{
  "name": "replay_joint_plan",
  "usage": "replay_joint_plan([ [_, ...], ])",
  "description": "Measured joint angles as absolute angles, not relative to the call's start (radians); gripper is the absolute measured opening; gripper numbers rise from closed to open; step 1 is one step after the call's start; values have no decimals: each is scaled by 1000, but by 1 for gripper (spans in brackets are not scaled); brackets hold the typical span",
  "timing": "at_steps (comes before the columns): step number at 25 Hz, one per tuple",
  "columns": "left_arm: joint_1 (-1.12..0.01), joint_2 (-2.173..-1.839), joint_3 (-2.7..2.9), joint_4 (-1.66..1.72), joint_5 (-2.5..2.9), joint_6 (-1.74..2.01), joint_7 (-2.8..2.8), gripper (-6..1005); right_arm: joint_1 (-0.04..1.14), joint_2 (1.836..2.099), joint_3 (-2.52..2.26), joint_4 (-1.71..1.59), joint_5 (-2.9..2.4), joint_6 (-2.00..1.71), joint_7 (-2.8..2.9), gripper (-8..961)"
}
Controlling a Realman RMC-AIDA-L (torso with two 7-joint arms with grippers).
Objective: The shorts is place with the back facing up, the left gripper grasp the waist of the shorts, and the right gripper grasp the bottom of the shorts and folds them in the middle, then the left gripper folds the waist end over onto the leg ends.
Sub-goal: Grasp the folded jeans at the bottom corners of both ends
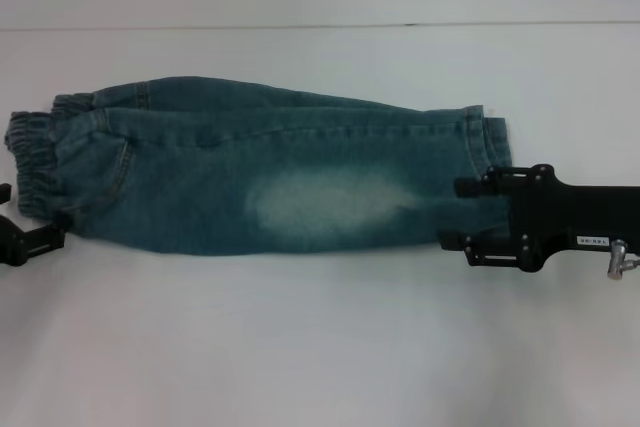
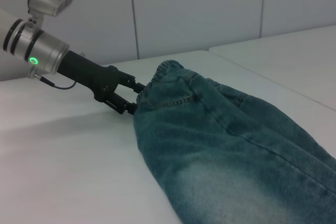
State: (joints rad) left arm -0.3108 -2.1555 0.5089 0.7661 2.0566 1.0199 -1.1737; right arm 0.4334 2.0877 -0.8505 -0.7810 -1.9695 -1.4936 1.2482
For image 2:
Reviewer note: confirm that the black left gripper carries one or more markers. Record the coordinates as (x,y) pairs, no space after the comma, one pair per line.
(86,74)

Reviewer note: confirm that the blue denim shorts with embroidery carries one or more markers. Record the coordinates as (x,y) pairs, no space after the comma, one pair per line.
(223,142)

